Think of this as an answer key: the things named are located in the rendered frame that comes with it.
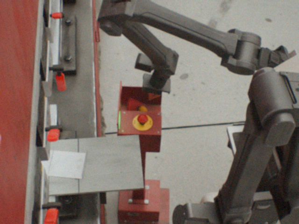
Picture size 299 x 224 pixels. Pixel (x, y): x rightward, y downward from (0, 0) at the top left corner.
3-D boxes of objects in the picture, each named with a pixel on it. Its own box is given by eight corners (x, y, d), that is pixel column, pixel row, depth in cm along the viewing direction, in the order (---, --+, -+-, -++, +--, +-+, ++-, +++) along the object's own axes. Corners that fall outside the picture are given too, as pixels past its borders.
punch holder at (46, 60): (51, 100, 127) (42, 58, 114) (19, 102, 127) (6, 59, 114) (53, 59, 136) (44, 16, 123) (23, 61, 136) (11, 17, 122)
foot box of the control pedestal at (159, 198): (169, 225, 232) (170, 214, 223) (118, 223, 232) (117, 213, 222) (169, 189, 244) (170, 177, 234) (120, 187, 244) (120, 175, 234)
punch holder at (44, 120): (49, 164, 116) (39, 125, 102) (14, 166, 115) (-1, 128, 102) (51, 115, 124) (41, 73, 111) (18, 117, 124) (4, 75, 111)
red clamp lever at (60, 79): (67, 91, 132) (63, 68, 124) (53, 92, 132) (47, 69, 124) (67, 87, 133) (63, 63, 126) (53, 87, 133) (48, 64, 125)
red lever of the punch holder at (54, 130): (58, 134, 104) (62, 123, 113) (39, 136, 103) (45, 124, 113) (59, 142, 104) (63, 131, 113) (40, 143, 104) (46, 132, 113)
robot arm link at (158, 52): (111, 25, 119) (122, -13, 121) (93, 24, 122) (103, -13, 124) (176, 81, 156) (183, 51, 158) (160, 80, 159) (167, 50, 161)
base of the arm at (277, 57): (298, 76, 131) (285, 45, 138) (280, 66, 126) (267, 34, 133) (274, 93, 136) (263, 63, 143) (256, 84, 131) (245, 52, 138)
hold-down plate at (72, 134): (77, 218, 139) (76, 214, 137) (59, 220, 139) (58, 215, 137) (76, 135, 157) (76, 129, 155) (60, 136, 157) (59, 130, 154)
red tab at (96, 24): (100, 41, 229) (99, 31, 223) (96, 42, 229) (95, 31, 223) (99, 20, 238) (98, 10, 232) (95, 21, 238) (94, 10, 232)
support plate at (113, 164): (144, 189, 133) (144, 187, 132) (49, 196, 131) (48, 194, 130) (138, 136, 144) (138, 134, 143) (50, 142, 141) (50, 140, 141)
